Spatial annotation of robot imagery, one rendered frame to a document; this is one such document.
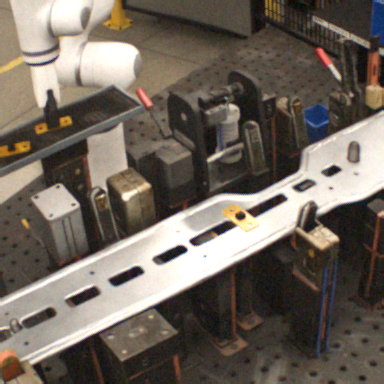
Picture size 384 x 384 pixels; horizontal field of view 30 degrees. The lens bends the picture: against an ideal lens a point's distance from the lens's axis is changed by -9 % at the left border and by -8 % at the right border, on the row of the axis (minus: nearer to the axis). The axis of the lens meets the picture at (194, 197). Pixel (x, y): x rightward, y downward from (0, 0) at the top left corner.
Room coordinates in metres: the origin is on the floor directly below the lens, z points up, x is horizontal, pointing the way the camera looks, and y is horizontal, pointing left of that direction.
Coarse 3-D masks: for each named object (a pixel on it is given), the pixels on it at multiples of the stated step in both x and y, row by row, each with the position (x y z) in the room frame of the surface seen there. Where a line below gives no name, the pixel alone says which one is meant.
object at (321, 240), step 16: (320, 224) 1.12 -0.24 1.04; (304, 240) 1.10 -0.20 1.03; (320, 240) 1.08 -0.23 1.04; (336, 240) 1.08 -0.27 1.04; (304, 256) 1.09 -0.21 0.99; (320, 256) 1.05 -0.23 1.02; (336, 256) 1.07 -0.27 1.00; (304, 272) 1.09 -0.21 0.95; (320, 272) 1.05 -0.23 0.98; (304, 288) 1.09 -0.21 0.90; (320, 288) 1.06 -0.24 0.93; (304, 304) 1.09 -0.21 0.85; (320, 304) 1.07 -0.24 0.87; (304, 320) 1.08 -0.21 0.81; (320, 320) 1.05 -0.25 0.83; (288, 336) 1.12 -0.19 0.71; (304, 336) 1.07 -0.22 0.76; (320, 336) 1.06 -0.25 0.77; (304, 352) 1.07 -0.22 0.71; (320, 352) 1.06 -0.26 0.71
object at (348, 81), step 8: (344, 40) 1.60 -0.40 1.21; (352, 40) 1.60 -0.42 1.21; (344, 48) 1.58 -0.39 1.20; (352, 48) 1.57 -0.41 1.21; (344, 56) 1.58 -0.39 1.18; (352, 56) 1.59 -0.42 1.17; (344, 64) 1.58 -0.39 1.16; (352, 64) 1.59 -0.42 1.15; (344, 72) 1.58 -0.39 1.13; (352, 72) 1.59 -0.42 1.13; (344, 80) 1.58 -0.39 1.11; (352, 80) 1.59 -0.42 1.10; (344, 88) 1.58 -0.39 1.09; (352, 88) 1.59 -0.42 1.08
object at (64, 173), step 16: (80, 144) 1.37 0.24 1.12; (48, 160) 1.33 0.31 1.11; (64, 160) 1.34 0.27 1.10; (80, 160) 1.37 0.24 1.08; (48, 176) 1.36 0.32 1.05; (64, 176) 1.34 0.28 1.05; (80, 176) 1.36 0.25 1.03; (80, 192) 1.36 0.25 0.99; (80, 208) 1.36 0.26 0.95; (96, 240) 1.37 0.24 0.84
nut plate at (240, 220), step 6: (234, 204) 1.26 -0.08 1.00; (222, 210) 1.25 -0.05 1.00; (228, 210) 1.24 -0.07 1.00; (234, 210) 1.24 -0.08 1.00; (240, 210) 1.24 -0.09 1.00; (228, 216) 1.22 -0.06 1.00; (234, 216) 1.22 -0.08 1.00; (240, 216) 1.21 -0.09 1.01; (246, 216) 1.22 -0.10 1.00; (234, 222) 1.21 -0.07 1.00; (240, 222) 1.20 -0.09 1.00; (246, 222) 1.20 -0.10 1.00; (252, 222) 1.20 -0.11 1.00; (258, 222) 1.20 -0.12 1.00; (246, 228) 1.18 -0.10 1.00; (252, 228) 1.18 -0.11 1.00
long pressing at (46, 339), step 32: (352, 128) 1.52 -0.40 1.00; (320, 160) 1.40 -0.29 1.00; (288, 192) 1.29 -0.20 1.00; (320, 192) 1.28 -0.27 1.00; (352, 192) 1.27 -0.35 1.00; (160, 224) 1.22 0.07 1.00; (192, 224) 1.21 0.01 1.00; (288, 224) 1.19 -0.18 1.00; (96, 256) 1.13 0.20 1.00; (128, 256) 1.13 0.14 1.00; (192, 256) 1.12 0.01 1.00; (224, 256) 1.11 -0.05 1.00; (32, 288) 1.05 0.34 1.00; (64, 288) 1.05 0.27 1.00; (96, 288) 1.04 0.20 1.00; (128, 288) 1.04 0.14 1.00; (160, 288) 1.03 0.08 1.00; (0, 320) 0.96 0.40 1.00; (64, 320) 0.96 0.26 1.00; (96, 320) 0.95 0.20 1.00; (32, 352) 0.88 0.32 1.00
